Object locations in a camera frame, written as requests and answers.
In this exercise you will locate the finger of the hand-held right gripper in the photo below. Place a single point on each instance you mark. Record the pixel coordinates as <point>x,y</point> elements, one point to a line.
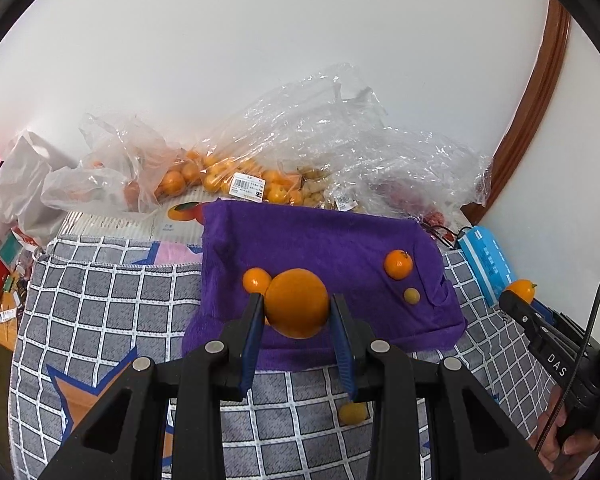
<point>522,317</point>
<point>562,325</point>

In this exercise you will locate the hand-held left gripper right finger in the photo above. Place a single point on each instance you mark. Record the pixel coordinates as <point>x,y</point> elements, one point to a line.
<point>342,350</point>

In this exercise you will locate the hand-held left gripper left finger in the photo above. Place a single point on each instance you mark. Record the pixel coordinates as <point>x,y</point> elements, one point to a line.
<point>250,340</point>

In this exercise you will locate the oval orange kumquat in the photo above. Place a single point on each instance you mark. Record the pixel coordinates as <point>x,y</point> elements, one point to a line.
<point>521,290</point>

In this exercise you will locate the small orange tangerine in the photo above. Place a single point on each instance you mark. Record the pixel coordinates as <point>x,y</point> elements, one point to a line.
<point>256,280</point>
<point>296,305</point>

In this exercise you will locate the small yellow-green fruit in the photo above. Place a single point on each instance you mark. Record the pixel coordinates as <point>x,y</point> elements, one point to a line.
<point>412,295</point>
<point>355,414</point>

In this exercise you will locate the small orange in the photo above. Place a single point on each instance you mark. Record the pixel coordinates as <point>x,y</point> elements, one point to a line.
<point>398,264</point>

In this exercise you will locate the purple towel-lined tray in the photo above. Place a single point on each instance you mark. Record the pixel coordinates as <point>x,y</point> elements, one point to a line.
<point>330,240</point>

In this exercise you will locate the person's right hand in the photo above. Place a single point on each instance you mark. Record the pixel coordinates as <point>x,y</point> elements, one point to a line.
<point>575,455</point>

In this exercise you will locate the blue tissue pack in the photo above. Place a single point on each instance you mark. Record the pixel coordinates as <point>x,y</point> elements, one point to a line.
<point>485,260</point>

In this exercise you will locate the grey checked star blanket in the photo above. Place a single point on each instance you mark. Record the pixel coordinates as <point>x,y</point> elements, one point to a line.
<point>130,300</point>

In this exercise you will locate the clear bag of tangerines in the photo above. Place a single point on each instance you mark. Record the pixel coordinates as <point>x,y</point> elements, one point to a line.
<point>275,192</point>

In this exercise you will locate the clear bag of yellowish fruit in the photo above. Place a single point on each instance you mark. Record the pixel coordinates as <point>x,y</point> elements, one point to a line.
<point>315,190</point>

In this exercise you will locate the clear bag of cherry tomatoes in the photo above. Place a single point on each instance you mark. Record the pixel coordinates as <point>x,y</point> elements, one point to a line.
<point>405,195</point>

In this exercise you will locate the translucent plastic bag with oranges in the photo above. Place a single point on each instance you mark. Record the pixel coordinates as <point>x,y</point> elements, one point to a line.
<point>130,160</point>

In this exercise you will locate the white plastic bag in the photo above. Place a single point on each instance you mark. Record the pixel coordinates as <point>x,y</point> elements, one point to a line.
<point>25,180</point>

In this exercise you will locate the brown wooden door frame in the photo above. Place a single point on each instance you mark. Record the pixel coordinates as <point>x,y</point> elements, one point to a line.
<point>535,95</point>

